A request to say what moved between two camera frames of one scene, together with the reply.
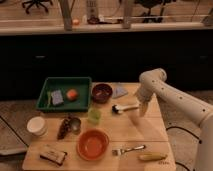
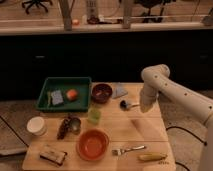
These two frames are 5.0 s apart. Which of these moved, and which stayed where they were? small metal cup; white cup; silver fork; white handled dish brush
Moved: white handled dish brush
Stayed: small metal cup; white cup; silver fork
